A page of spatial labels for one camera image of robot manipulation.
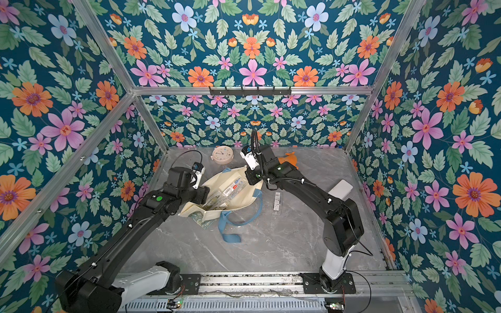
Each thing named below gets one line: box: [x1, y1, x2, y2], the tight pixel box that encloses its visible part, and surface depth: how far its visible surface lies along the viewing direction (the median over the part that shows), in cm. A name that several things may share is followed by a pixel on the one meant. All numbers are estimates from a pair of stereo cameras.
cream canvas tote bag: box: [178, 166, 264, 244], surface depth 92 cm
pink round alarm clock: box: [210, 145, 235, 165], surface depth 117 cm
